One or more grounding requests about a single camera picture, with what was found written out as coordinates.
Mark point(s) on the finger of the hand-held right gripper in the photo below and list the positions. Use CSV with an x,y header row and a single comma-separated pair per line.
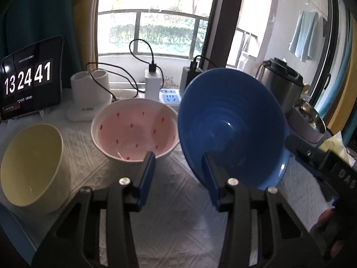
x,y
304,149

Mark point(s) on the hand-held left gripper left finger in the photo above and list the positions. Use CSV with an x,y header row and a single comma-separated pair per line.
x,y
147,181

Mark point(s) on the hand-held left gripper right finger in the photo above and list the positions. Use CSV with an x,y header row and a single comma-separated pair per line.
x,y
213,181

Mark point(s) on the pink strawberry print bowl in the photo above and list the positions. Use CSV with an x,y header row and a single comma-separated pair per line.
x,y
131,125

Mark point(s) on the dark blue bowl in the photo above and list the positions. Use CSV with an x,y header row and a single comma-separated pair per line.
x,y
231,111

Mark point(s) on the large blue plate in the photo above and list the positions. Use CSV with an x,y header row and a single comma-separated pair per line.
x,y
14,229

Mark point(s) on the person's right hand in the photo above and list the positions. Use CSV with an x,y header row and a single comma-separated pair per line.
x,y
326,217

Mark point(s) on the yellow tissue pack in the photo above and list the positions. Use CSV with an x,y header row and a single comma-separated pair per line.
x,y
334,146

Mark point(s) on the small steel bowl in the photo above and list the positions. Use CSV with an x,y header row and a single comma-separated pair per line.
x,y
312,115

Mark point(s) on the white textured tablecloth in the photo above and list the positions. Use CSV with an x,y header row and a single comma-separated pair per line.
x,y
173,223

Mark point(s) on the stainless steel tumbler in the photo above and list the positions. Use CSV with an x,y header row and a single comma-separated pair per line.
x,y
281,89

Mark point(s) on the yellow curtain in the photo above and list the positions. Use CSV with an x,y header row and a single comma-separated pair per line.
x,y
85,19
347,89

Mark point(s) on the white power strip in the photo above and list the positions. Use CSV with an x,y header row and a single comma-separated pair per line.
x,y
168,97

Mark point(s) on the teal curtain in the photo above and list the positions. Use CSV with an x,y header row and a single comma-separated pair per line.
x,y
36,11
334,61

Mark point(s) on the white charger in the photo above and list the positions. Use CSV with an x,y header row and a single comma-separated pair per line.
x,y
152,85

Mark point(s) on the black charger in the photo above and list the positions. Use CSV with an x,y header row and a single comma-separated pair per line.
x,y
189,79

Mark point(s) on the hanging light blue shirt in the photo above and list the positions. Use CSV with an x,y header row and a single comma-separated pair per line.
x,y
304,36

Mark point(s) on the cream bowl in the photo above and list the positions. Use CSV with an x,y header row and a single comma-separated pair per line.
x,y
33,159

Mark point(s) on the balcony drying rack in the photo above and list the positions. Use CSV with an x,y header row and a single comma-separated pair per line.
x,y
246,43

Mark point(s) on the tablet showing clock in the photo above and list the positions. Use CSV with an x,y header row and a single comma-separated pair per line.
x,y
28,75

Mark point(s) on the balcony railing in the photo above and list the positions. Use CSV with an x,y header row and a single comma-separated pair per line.
x,y
139,18

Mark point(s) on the dark sliding door frame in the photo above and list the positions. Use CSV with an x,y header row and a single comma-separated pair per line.
x,y
226,19

